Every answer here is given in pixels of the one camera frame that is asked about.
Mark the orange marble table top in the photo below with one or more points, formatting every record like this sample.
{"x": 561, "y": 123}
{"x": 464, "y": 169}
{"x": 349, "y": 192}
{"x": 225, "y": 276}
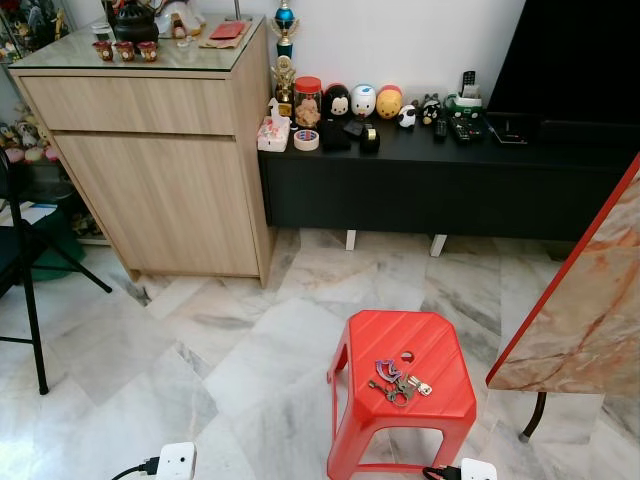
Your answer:
{"x": 590, "y": 300}

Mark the black flat box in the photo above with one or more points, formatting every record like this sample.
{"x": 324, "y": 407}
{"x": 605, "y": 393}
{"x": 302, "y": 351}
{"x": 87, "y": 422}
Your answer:
{"x": 508, "y": 132}

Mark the black television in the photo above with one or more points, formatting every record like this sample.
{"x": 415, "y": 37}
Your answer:
{"x": 570, "y": 60}

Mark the black table leg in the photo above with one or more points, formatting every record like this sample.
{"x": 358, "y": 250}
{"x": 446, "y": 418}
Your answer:
{"x": 534, "y": 415}

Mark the black remote tray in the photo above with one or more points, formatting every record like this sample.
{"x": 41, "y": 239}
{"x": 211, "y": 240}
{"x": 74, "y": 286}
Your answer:
{"x": 467, "y": 125}

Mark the black low TV console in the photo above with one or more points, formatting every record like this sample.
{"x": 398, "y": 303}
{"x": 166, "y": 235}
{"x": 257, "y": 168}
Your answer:
{"x": 420, "y": 190}

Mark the black remote control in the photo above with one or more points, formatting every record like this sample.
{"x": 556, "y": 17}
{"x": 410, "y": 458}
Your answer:
{"x": 439, "y": 130}

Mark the black and white figure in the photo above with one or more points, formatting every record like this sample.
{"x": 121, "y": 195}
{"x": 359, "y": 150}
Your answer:
{"x": 430, "y": 110}

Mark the red plastic stool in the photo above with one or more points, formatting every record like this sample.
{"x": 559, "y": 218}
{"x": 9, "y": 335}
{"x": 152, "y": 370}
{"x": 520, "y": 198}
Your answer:
{"x": 410, "y": 335}

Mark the small cow figure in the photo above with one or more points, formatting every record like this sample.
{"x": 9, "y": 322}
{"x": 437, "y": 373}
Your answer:
{"x": 407, "y": 116}

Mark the yellow bear plush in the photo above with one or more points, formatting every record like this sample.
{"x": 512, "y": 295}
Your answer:
{"x": 389, "y": 103}

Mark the black tape dispenser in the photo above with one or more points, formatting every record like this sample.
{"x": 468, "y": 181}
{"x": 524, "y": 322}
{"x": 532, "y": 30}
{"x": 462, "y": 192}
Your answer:
{"x": 370, "y": 138}

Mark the white duck plush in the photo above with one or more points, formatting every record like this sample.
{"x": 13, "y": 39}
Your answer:
{"x": 363, "y": 101}

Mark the black pouch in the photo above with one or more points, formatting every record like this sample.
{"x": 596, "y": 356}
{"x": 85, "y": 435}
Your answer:
{"x": 334, "y": 136}

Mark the white tape roll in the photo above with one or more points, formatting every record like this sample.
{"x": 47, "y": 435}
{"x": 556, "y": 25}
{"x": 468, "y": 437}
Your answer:
{"x": 306, "y": 139}

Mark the red-lid snack jar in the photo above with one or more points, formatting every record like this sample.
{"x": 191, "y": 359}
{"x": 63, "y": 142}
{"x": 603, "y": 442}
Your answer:
{"x": 308, "y": 100}

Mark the pink tissue pack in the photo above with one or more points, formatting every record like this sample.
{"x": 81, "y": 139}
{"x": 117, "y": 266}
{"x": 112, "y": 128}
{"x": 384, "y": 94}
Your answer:
{"x": 273, "y": 132}

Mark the gold trophy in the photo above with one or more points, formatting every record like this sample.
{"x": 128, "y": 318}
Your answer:
{"x": 284, "y": 80}

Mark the blue trophy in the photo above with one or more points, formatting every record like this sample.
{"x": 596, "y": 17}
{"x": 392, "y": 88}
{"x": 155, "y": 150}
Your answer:
{"x": 285, "y": 18}

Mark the red packet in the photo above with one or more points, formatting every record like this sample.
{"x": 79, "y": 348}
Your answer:
{"x": 228, "y": 30}

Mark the light wooden cabinet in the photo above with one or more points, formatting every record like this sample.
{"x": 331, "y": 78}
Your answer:
{"x": 150, "y": 190}

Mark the small red cup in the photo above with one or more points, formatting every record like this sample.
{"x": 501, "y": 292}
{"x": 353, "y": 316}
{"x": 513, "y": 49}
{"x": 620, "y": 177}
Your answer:
{"x": 147, "y": 52}
{"x": 103, "y": 50}
{"x": 124, "y": 51}

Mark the dark incense burner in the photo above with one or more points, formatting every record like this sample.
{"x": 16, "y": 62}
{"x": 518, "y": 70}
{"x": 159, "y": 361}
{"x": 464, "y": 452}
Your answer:
{"x": 133, "y": 22}

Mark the green bin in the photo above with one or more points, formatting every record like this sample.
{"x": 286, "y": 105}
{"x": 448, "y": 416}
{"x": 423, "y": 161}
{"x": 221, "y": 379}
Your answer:
{"x": 60, "y": 255}

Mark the black folding chair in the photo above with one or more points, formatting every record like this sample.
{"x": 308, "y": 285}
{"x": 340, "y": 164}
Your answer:
{"x": 8, "y": 255}

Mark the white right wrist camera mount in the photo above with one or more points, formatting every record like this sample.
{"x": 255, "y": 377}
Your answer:
{"x": 478, "y": 470}

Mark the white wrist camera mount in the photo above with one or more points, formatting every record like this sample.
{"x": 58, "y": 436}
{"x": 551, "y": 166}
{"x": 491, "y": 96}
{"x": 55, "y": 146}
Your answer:
{"x": 478, "y": 470}
{"x": 177, "y": 462}

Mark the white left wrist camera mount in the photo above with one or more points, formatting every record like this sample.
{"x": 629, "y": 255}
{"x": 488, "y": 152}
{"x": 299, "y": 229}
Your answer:
{"x": 177, "y": 462}

